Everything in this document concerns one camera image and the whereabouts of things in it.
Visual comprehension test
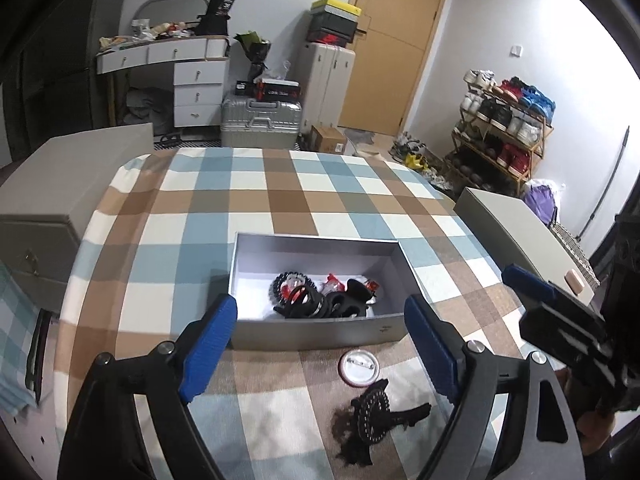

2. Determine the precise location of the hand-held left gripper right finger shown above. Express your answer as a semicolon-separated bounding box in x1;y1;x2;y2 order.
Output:
403;294;586;480

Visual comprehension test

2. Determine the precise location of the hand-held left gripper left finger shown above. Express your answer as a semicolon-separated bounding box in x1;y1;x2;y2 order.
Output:
57;294;239;480

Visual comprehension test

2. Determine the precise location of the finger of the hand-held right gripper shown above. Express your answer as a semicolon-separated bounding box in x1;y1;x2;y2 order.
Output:
501;264;608;326
519;294;626;392

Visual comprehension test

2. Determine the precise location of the grey storage box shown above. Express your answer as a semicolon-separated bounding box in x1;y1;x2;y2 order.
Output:
227;232;422;352

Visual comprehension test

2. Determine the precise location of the woven basket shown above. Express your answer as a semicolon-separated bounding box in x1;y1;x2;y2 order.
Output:
549;222;599;287

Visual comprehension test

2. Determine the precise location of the grey bedside cabinet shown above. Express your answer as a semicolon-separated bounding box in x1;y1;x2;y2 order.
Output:
452;187;599;312
0;122;155;314

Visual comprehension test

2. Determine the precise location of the round pin badge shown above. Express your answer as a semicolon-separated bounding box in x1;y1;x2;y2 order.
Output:
339;349;381;387

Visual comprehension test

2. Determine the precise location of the purple bag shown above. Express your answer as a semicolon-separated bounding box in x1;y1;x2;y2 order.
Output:
522;179;566;226

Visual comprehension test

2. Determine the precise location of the black pole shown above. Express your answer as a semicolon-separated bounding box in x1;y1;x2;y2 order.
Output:
579;126;631;239

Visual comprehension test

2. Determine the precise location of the checkered tablecloth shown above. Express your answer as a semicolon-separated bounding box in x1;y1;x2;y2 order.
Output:
57;147;531;480

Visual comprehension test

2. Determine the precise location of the wooden shoe rack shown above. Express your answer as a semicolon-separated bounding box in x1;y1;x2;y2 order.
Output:
445;85;555;197

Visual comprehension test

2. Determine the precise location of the pile of shoes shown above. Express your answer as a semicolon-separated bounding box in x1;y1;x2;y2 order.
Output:
389;132;454;194

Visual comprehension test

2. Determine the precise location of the row of sneakers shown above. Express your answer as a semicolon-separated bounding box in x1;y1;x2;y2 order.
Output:
460;69;556;173

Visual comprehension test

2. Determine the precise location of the blue plaid cloth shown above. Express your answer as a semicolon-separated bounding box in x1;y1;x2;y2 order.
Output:
0;260;52;412

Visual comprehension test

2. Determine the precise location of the striped floor mat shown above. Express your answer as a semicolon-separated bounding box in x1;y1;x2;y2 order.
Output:
152;139;224;151

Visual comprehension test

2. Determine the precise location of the silver suitcase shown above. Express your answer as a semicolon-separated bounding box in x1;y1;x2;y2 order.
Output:
220;92;305;150

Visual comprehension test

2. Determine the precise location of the small cardboard box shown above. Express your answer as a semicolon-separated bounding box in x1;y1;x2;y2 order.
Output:
309;124;349;154

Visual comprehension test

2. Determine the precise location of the grey clothes pile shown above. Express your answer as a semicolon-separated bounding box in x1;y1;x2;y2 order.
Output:
122;87;174;126

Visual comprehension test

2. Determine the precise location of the white dressing table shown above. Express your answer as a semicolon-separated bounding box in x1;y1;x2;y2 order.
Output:
95;34;232;129

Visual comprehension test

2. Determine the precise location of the wooden door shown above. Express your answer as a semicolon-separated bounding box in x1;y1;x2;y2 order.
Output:
339;0;454;137

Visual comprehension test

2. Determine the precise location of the white suitcase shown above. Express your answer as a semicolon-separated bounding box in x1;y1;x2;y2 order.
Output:
298;42;357;134

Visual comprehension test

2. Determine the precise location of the black wrapped flower bouquet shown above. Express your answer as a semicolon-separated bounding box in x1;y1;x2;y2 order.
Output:
233;31;273;84

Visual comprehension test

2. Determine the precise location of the red and black shoe box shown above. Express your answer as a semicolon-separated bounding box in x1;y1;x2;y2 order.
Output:
306;30;355;45

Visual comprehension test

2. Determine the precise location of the pile of desk clutter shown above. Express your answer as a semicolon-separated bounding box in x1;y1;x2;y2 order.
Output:
98;19;201;52

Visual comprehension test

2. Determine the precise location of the black bag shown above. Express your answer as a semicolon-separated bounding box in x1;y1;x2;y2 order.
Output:
194;0;236;37

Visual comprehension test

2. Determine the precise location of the yellow shoe box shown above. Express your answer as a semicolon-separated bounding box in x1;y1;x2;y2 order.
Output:
309;0;362;16

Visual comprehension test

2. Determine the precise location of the arched mirror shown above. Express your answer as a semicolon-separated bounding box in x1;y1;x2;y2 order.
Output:
132;0;211;27

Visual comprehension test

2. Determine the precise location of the dark refrigerator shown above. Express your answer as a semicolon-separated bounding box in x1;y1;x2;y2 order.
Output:
70;0;129;131

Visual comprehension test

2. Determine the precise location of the dark fuzzy hair tie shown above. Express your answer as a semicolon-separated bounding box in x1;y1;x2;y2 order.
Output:
332;407;374;466

